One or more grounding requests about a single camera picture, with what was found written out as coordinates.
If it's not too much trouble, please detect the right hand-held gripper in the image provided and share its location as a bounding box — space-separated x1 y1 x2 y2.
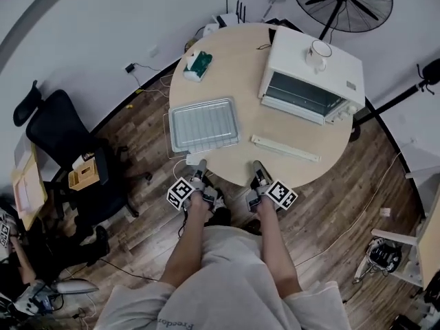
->
245 159 298 213

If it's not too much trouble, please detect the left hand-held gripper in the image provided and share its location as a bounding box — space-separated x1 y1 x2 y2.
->
166 159 218 212

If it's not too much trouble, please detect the silver metal baking tray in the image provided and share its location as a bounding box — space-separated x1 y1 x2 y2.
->
168 96 241 153

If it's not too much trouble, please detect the wire oven rack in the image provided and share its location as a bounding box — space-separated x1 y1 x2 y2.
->
163 98 245 160

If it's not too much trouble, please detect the white toaster oven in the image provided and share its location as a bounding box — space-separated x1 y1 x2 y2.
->
257 25 366 126

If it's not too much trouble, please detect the person's right forearm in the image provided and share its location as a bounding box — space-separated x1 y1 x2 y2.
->
257 201 303 295

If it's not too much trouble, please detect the person's left forearm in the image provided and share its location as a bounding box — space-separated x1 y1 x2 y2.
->
159 197 212 285

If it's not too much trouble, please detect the black coat rack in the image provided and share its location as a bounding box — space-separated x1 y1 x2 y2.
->
350 58 440 142

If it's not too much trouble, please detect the long white plastic strip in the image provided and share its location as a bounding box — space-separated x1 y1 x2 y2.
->
250 134 321 163

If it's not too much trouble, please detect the person's left black shoe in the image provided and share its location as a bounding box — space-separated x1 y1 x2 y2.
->
205 189 232 226

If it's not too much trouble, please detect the green tissue pack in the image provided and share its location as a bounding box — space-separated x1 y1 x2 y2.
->
181 49 213 83

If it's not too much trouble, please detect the person's light grey shirt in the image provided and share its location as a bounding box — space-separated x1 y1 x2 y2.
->
92 225 351 330

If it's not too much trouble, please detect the yellow wooden box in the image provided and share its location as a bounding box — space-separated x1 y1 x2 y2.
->
67 159 100 190

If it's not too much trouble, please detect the white paper cup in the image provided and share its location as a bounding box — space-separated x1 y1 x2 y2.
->
71 153 94 168

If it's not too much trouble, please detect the white mug with dark rim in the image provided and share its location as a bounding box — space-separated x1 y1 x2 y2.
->
305 39 333 74

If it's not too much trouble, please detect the black harness device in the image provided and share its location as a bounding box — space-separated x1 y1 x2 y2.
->
367 242 403 273

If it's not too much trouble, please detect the black office chair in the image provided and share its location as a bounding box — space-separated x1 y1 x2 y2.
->
12 80 152 226

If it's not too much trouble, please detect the white router with black antennas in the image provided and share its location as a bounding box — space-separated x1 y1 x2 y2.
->
216 0 248 29

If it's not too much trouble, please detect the small wooden desk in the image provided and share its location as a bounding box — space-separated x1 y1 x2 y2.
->
10 141 49 232

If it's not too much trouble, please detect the black bag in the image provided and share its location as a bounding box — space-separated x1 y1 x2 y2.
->
421 58 440 82

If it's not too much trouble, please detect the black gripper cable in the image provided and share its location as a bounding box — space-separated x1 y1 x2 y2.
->
178 208 190 239

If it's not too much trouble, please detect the long white floor cable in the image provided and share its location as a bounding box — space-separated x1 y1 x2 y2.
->
295 151 403 267

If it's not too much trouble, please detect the black floor cable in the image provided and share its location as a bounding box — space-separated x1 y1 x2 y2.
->
99 258 159 281

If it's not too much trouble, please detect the wooden desk with white frame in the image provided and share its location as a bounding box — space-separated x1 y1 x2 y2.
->
371 170 440 290

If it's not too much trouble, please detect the grey wall rail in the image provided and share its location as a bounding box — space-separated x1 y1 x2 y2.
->
0 0 89 75

